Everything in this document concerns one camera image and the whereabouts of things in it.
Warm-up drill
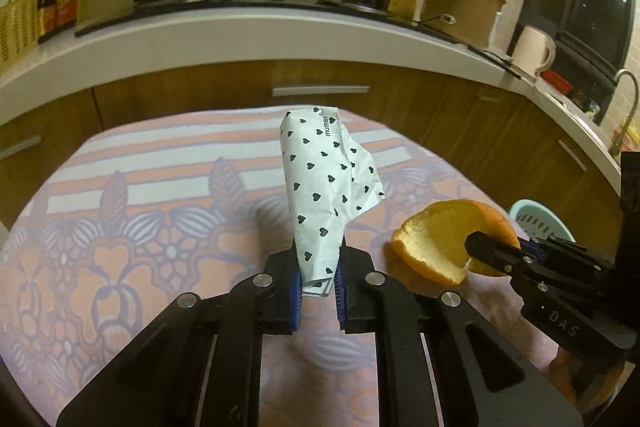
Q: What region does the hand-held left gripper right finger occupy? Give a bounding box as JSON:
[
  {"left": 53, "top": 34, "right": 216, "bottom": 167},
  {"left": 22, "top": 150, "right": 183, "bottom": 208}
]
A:
[{"left": 334, "top": 244, "right": 586, "bottom": 427}]

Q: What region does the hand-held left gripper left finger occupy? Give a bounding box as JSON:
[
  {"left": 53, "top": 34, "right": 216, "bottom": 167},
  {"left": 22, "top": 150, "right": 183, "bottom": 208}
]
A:
[{"left": 56, "top": 244, "right": 304, "bottom": 427}]

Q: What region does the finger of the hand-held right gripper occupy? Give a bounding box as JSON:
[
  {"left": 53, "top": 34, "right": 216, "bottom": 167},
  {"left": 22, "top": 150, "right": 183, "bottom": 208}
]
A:
[
  {"left": 465, "top": 231, "right": 548, "bottom": 295},
  {"left": 517, "top": 234, "right": 592, "bottom": 260}
]

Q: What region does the light blue plastic basket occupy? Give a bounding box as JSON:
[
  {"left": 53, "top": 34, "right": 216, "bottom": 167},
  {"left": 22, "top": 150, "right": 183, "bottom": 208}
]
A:
[{"left": 510, "top": 199, "right": 576, "bottom": 244}]

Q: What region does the orange peel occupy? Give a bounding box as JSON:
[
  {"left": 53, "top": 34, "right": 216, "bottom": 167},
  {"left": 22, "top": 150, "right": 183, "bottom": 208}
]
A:
[{"left": 391, "top": 200, "right": 521, "bottom": 286}]

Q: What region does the white heart-print paper wrapper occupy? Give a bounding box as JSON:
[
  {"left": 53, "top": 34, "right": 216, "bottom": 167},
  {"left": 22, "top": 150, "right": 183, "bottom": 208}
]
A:
[{"left": 277, "top": 106, "right": 387, "bottom": 299}]

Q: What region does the steel kitchen faucet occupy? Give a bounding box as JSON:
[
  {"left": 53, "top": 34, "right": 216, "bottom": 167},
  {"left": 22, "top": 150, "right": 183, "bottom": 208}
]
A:
[{"left": 609, "top": 68, "right": 640, "bottom": 158}]

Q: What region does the floral pink tablecloth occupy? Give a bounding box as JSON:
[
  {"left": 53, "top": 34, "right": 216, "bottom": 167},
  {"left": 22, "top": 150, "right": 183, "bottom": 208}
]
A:
[{"left": 0, "top": 107, "right": 566, "bottom": 427}]

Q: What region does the small red box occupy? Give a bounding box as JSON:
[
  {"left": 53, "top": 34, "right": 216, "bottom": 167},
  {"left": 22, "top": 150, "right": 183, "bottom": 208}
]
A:
[{"left": 540, "top": 69, "right": 573, "bottom": 94}]

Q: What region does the dark kitchen knife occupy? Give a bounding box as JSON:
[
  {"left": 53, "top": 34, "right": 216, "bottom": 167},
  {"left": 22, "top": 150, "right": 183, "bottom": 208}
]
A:
[{"left": 482, "top": 49, "right": 536, "bottom": 82}]

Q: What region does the white electric kettle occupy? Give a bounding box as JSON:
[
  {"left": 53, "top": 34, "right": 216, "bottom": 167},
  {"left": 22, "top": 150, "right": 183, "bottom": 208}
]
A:
[{"left": 512, "top": 25, "right": 557, "bottom": 78}]

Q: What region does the wooden base cabinet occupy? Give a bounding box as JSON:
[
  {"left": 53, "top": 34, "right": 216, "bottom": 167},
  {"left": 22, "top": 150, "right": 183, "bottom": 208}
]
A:
[{"left": 0, "top": 57, "right": 621, "bottom": 233}]

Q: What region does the beige pot with glass lid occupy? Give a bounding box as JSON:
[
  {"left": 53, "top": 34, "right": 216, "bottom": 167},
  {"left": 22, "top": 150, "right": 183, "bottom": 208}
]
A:
[{"left": 419, "top": 0, "right": 507, "bottom": 50}]

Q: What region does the black gas stove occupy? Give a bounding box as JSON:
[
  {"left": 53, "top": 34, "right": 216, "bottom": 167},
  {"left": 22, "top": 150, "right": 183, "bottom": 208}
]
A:
[{"left": 75, "top": 0, "right": 418, "bottom": 38}]

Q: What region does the yellow perforated basket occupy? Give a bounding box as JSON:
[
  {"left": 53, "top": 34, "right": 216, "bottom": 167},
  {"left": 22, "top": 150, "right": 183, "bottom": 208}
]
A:
[{"left": 0, "top": 0, "right": 41, "bottom": 72}]

